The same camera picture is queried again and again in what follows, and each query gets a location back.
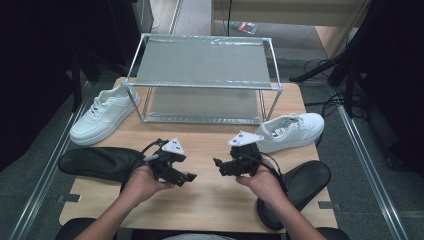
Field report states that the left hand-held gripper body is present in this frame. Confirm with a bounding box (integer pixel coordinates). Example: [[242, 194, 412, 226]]
[[143, 137, 188, 184]]

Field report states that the person's right leg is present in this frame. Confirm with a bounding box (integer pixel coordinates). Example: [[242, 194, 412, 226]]
[[316, 227, 351, 240]]

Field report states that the dark curtain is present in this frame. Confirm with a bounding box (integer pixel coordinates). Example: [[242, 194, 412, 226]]
[[346, 0, 424, 178], [0, 0, 141, 171]]

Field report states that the black floor cable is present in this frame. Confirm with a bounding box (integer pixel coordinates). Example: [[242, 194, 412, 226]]
[[304, 92, 348, 118], [303, 58, 333, 74]]

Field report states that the metal frame shoe rack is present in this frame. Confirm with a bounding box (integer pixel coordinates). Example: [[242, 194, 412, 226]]
[[121, 32, 285, 126]]

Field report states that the person's right hand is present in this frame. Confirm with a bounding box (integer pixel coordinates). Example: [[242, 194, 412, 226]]
[[236, 164, 288, 209]]

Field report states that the person's left hand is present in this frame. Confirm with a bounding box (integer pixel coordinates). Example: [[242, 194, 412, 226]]
[[124, 164, 174, 207]]

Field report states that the colourful packet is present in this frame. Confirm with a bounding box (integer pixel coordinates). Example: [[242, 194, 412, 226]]
[[229, 20, 258, 36]]

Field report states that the grey metal bracket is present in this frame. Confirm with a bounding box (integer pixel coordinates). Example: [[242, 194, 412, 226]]
[[56, 193, 83, 204], [318, 200, 343, 212]]

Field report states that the right hand-held gripper cable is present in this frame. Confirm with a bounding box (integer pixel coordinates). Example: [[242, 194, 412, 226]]
[[261, 159, 288, 195]]

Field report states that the person's grey shirt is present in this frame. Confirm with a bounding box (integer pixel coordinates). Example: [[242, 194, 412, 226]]
[[163, 233, 234, 240]]

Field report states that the wooden cabinet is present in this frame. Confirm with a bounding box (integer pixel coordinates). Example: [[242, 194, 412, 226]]
[[210, 0, 373, 59]]

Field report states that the black metal stand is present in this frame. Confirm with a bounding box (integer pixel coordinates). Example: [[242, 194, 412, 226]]
[[289, 33, 368, 118], [69, 48, 129, 113]]

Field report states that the person's left leg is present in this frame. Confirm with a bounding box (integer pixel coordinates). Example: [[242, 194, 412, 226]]
[[54, 217, 118, 240]]

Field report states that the black hanging cable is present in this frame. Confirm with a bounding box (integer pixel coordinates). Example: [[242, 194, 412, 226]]
[[227, 0, 233, 37]]

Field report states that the white sneaker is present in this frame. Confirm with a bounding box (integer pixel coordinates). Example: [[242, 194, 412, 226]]
[[254, 112, 326, 154], [69, 83, 142, 147]]

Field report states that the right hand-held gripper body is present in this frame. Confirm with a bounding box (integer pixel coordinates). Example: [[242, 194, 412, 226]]
[[227, 130, 265, 177]]

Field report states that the black slipper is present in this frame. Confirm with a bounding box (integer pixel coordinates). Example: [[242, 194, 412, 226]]
[[57, 146, 148, 184], [255, 159, 333, 232]]

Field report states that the person's leg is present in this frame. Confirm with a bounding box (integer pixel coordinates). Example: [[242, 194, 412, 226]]
[[54, 217, 118, 240], [316, 227, 351, 240]]

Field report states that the aluminium floor rail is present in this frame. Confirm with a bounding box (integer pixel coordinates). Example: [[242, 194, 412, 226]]
[[8, 81, 93, 240], [168, 0, 184, 35], [334, 104, 411, 240]]

